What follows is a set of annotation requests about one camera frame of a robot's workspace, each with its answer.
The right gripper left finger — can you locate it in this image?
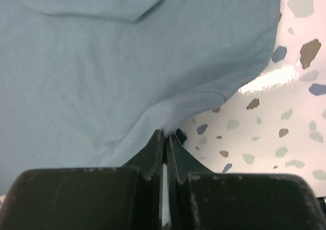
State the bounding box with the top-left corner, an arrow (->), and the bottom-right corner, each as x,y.
1,130 -> 164,229

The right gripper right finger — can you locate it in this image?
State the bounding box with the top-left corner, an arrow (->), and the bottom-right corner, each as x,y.
167,135 -> 325,229

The blue t shirt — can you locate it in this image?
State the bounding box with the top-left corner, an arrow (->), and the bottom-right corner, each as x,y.
1,0 -> 281,194

